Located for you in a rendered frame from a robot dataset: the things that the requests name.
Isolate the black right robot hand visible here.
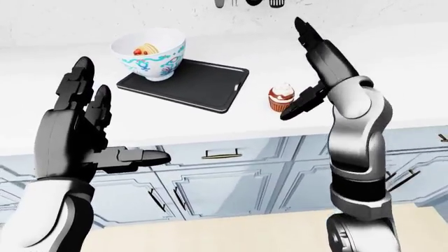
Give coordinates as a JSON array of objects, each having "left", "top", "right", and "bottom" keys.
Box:
[{"left": 279, "top": 17, "right": 361, "bottom": 122}]

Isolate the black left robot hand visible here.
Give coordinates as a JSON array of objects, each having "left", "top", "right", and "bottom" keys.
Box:
[{"left": 31, "top": 55, "right": 172, "bottom": 183}]

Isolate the frosted cupcake in brown wrapper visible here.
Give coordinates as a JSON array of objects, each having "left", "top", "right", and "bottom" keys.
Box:
[{"left": 268, "top": 82, "right": 296, "bottom": 113}]

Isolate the white patterned ceramic bowl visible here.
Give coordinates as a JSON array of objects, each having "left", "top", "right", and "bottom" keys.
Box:
[{"left": 111, "top": 25, "right": 187, "bottom": 82}]

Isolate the small cake with strawberries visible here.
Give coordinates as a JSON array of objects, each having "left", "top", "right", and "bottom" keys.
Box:
[{"left": 132, "top": 43, "right": 160, "bottom": 57}]

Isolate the black rectangular tray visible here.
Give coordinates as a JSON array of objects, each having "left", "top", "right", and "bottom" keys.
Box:
[{"left": 116, "top": 57, "right": 250, "bottom": 116}]

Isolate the pale blue kitchen cabinet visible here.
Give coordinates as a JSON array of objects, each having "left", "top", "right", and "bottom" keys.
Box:
[{"left": 0, "top": 124, "right": 448, "bottom": 229}]

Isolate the black cabinet door handle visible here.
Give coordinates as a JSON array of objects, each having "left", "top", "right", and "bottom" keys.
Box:
[
  {"left": 386, "top": 169, "right": 421, "bottom": 192},
  {"left": 173, "top": 187, "right": 190, "bottom": 214},
  {"left": 148, "top": 188, "right": 168, "bottom": 212}
]

